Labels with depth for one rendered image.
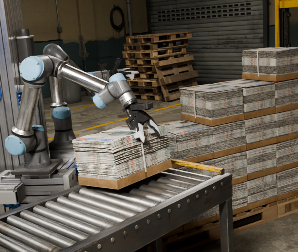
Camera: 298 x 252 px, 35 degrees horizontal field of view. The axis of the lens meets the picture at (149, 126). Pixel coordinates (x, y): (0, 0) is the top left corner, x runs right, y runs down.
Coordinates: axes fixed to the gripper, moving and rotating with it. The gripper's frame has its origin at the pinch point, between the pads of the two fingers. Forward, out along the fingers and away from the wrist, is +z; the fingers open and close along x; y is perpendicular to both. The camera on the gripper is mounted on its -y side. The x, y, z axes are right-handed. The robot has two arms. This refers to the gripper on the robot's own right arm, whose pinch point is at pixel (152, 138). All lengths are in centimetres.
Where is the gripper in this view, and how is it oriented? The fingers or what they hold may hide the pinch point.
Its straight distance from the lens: 217.6
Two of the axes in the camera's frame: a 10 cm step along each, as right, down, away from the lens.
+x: -6.9, 2.2, -6.9
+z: 4.7, 8.6, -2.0
